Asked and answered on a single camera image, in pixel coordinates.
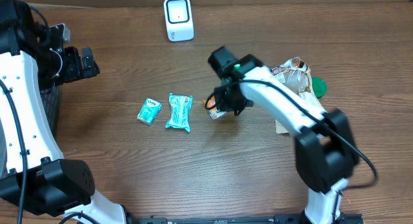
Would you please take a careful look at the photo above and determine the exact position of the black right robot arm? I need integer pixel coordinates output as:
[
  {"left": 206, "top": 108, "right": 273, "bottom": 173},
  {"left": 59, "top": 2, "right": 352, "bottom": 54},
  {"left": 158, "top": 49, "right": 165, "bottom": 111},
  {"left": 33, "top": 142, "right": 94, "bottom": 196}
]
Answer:
[{"left": 208, "top": 46, "right": 363, "bottom": 223}]

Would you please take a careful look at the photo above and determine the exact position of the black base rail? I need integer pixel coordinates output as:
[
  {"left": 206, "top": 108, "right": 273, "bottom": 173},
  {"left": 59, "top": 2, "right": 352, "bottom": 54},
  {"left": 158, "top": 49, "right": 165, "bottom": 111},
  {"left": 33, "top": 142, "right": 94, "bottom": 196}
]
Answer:
[{"left": 135, "top": 214, "right": 301, "bottom": 224}]

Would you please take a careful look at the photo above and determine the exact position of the white brown snack bag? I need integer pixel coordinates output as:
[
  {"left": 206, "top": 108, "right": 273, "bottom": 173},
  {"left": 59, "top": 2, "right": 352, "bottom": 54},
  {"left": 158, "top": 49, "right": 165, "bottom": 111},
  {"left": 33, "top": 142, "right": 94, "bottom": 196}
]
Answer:
[{"left": 270, "top": 57, "right": 325, "bottom": 135}]

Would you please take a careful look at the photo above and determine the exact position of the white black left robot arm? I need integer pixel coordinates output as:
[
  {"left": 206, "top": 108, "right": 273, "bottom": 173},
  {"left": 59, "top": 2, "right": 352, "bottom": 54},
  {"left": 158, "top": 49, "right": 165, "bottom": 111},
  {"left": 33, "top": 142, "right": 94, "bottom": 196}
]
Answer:
[{"left": 1, "top": 0, "right": 134, "bottom": 223}]

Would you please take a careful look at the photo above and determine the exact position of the green round lid container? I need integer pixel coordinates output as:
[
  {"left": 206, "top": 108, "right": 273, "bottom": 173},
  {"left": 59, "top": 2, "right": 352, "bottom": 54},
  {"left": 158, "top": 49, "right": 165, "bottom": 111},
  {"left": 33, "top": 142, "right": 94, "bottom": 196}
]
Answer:
[{"left": 312, "top": 77, "right": 328, "bottom": 99}]

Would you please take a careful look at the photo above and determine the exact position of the white barcode scanner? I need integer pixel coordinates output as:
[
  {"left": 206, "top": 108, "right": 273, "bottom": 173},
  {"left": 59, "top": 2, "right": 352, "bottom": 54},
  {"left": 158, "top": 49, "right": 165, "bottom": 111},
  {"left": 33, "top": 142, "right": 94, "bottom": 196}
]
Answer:
[{"left": 163, "top": 0, "right": 194, "bottom": 42}]

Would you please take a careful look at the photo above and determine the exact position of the orange juice carton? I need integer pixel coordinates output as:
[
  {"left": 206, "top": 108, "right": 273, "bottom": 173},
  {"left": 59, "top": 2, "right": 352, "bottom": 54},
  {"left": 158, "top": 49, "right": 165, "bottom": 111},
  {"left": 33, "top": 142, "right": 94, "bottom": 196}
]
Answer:
[{"left": 203, "top": 96, "right": 227, "bottom": 120}]

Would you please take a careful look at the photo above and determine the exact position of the grey plastic mesh basket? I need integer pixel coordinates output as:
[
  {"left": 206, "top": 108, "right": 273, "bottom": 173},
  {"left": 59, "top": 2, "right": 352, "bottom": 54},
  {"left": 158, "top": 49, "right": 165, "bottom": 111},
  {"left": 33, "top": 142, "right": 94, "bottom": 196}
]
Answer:
[{"left": 41, "top": 87, "right": 62, "bottom": 137}]

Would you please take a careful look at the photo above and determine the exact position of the light green wipes pack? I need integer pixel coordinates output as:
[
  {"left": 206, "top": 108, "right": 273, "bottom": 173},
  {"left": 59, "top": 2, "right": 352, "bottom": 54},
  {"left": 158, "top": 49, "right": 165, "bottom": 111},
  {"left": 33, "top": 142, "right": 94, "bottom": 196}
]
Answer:
[{"left": 165, "top": 93, "right": 193, "bottom": 132}]

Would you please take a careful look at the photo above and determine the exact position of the teal white small packet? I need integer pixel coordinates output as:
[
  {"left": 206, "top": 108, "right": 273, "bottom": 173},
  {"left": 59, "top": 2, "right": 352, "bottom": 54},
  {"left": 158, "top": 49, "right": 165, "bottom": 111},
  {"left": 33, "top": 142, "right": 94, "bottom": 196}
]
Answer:
[{"left": 137, "top": 97, "right": 162, "bottom": 125}]

